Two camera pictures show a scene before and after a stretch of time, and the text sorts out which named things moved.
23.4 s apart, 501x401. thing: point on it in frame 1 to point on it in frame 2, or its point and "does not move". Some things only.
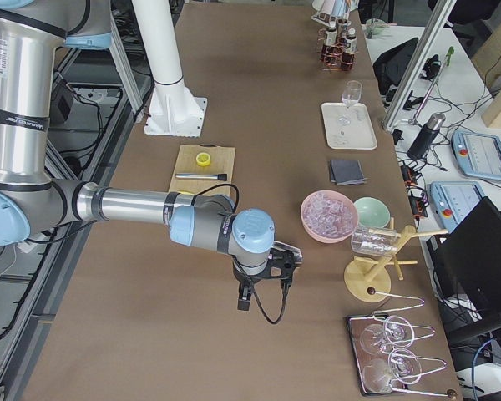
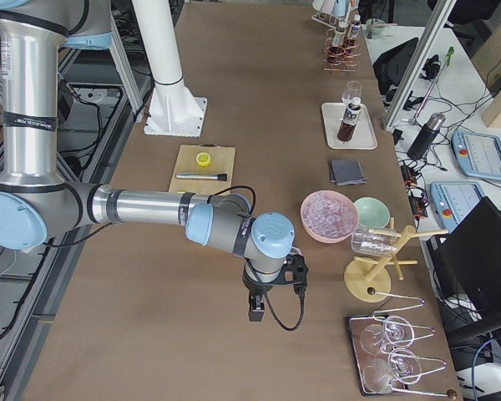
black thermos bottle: x=427 y=135 does not move
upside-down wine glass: x=395 y=331 does not move
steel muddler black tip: x=220 y=176 does not move
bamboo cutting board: x=222 y=160 does not move
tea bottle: x=351 y=47 to x=355 y=29
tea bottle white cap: x=330 y=47 to x=346 y=129
